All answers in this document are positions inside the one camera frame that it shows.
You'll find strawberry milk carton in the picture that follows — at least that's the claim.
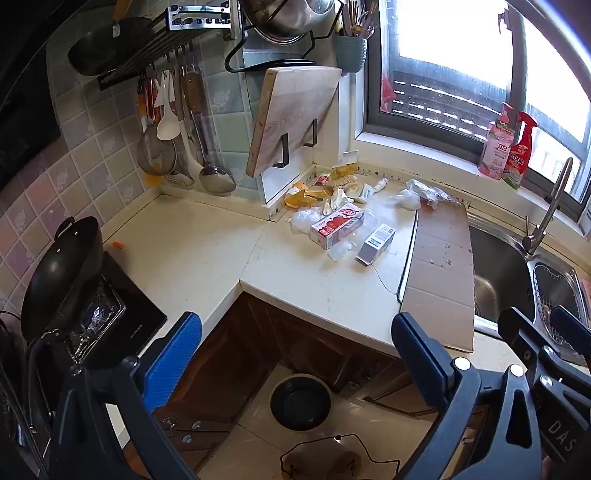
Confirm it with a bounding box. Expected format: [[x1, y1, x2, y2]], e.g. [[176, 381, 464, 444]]
[[308, 203, 365, 250]]

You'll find wooden cutting board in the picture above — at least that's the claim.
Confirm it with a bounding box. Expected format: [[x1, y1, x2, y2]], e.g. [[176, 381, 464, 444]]
[[245, 66, 342, 178]]

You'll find white slotted spatula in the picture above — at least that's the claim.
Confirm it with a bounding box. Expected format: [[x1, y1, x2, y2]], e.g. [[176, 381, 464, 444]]
[[163, 68, 198, 188]]

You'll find pink candy wrapper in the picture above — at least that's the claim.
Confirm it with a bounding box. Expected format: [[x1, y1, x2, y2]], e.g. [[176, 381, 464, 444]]
[[315, 173, 331, 186]]

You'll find steel sink drain basket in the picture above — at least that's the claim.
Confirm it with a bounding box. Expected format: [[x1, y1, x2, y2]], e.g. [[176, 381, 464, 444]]
[[533, 263, 589, 347]]

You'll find thin black cable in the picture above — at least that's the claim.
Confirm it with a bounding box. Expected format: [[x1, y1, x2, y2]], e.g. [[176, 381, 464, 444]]
[[279, 433, 402, 480]]

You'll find white rice spoon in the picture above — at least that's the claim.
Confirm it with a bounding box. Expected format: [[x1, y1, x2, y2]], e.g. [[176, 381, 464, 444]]
[[155, 70, 180, 141]]

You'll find stainless steel sink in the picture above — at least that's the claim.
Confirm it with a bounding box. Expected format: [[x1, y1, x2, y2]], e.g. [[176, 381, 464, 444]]
[[469, 216, 590, 366]]

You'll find white plastic bag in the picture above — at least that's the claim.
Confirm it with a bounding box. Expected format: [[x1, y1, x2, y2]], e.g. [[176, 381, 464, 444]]
[[389, 188, 421, 211]]

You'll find clear plastic packaging tray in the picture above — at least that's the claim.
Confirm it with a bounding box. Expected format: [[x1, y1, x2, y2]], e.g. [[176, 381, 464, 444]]
[[406, 179, 459, 209]]

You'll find pink detergent refill pouch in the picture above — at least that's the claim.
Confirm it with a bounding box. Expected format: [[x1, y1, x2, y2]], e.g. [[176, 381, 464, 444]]
[[478, 102, 515, 180]]

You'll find clear plastic bottle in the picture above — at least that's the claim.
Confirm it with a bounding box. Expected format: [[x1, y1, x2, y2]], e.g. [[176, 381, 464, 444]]
[[328, 210, 378, 262]]

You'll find loofah sponge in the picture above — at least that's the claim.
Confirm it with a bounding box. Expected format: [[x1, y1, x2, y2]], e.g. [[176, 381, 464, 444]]
[[334, 182, 363, 197]]

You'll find white atomy box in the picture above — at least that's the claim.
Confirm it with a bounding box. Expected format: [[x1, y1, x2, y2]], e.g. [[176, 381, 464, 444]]
[[353, 184, 376, 205]]

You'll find black frying pan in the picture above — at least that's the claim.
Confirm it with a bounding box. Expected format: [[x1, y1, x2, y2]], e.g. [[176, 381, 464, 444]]
[[68, 17, 152, 76]]

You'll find black wall rack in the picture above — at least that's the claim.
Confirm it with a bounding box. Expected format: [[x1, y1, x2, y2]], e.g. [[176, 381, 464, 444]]
[[96, 1, 315, 91]]

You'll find steel ladle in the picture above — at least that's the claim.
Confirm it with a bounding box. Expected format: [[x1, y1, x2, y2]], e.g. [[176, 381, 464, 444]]
[[182, 63, 236, 195]]

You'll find small white yogurt bottle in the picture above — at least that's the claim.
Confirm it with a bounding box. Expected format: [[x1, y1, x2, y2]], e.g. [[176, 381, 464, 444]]
[[374, 177, 389, 193]]

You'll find white paper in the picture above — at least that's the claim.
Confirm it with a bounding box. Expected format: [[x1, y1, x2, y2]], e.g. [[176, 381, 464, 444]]
[[322, 188, 353, 216]]

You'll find white blue medicine box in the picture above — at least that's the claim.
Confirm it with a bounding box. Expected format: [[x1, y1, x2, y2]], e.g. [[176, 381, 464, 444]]
[[356, 223, 396, 266]]

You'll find chrome sink faucet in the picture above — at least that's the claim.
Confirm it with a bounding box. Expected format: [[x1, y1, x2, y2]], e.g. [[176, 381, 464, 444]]
[[522, 157, 574, 256]]

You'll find black wok pan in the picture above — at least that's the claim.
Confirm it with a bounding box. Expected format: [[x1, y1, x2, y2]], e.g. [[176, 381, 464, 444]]
[[21, 216, 103, 341]]

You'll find teal utensil holder cup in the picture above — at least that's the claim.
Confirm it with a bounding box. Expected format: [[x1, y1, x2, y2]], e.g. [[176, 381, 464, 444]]
[[334, 36, 368, 74]]

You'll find clear plastic wrap ball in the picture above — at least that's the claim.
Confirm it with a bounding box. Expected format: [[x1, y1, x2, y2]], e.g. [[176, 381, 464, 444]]
[[290, 208, 324, 235]]

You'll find round trash bin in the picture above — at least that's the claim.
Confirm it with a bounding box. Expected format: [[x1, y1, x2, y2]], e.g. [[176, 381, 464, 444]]
[[270, 374, 332, 432]]

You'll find red spray bottle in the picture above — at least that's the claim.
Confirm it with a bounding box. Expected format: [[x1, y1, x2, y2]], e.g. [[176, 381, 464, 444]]
[[502, 111, 538, 190]]

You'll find steel bowl on rack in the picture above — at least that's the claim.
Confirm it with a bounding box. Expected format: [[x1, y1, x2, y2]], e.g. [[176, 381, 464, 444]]
[[240, 0, 335, 39]]

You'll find brown cardboard sheet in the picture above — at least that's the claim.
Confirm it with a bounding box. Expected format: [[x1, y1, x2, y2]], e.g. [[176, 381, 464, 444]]
[[401, 202, 475, 353]]

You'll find orange yellow snack bag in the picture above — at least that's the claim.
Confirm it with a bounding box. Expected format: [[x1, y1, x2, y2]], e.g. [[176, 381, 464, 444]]
[[283, 182, 331, 210]]

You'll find black induction cooktop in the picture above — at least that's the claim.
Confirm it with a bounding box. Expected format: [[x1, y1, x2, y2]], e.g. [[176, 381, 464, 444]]
[[62, 252, 167, 369]]

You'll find steel mesh strainer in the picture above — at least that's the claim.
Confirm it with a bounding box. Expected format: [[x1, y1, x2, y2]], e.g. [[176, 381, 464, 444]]
[[137, 79, 176, 177]]

